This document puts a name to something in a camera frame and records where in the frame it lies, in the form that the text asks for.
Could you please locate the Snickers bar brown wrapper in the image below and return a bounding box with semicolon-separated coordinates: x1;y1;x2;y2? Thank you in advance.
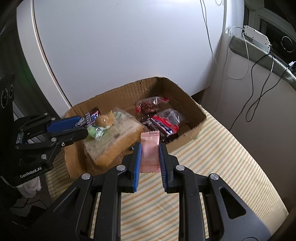
85;107;101;126

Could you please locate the green candy clear wrapper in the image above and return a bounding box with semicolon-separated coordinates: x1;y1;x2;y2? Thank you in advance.
87;125;105;141

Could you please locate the pink snack packet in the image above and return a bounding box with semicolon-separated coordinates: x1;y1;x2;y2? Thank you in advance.
140;131;160;173

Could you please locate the red clear snack packet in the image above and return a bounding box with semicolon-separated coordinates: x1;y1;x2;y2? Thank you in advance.
140;114;179;144

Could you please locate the black cream candy packet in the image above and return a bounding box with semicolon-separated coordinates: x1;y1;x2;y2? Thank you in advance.
73;117;87;128

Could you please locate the right hand white glove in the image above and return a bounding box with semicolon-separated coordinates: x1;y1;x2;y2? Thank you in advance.
16;177;42;198

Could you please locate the round caramel candy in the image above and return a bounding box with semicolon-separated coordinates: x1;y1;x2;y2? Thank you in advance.
95;114;114;129

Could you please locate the brown cardboard box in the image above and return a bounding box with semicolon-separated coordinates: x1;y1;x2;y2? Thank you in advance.
64;77;206;179

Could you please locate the packaged bread loaf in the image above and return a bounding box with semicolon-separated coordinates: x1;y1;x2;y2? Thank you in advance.
83;108;144;169

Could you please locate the striped tablecloth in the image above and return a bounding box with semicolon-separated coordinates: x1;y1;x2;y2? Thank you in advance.
45;101;290;241

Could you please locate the red dates snack bag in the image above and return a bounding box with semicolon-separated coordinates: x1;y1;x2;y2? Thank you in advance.
135;96;169;114

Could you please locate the grey window sill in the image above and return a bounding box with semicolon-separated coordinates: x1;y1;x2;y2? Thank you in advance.
229;36;296;90

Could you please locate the white power strip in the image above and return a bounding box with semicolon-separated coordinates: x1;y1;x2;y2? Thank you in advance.
243;25;270;53

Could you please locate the black cable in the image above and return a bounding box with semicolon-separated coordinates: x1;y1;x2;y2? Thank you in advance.
227;53;296;133

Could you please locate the white cable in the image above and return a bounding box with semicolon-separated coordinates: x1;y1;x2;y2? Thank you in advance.
200;0;275;80

